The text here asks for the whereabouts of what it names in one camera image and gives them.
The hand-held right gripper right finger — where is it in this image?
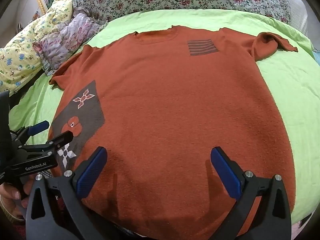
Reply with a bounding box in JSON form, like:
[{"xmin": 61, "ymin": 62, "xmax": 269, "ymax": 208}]
[{"xmin": 211, "ymin": 146, "xmax": 292, "ymax": 240}]

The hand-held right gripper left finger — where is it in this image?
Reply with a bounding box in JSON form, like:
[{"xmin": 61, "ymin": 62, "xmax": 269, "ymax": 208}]
[{"xmin": 26, "ymin": 146, "xmax": 108, "ymax": 240}]

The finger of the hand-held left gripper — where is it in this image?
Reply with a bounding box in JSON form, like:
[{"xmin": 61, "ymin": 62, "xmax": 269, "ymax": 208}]
[
  {"xmin": 10, "ymin": 120, "xmax": 50, "ymax": 141},
  {"xmin": 17, "ymin": 131, "xmax": 74, "ymax": 155}
]

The orange printed t-shirt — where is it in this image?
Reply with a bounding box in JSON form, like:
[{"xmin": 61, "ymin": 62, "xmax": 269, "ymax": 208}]
[{"xmin": 49, "ymin": 26, "xmax": 299, "ymax": 238}]

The person's left hand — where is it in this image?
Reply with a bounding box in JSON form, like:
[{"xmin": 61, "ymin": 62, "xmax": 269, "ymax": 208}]
[{"xmin": 0, "ymin": 174, "xmax": 35, "ymax": 222}]

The yellow cartoon print quilt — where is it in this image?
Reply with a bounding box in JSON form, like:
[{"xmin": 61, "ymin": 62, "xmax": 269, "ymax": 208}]
[{"xmin": 0, "ymin": 0, "xmax": 78, "ymax": 93}]

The purple floral pillow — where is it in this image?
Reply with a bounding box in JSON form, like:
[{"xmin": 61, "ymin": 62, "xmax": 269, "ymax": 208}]
[{"xmin": 32, "ymin": 12, "xmax": 108, "ymax": 77}]

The light green bed sheet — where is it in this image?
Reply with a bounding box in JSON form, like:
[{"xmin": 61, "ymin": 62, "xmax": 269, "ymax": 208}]
[{"xmin": 9, "ymin": 9, "xmax": 320, "ymax": 223}]

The white mattress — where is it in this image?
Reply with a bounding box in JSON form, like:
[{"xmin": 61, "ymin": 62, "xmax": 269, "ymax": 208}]
[{"xmin": 287, "ymin": 0, "xmax": 308, "ymax": 39}]

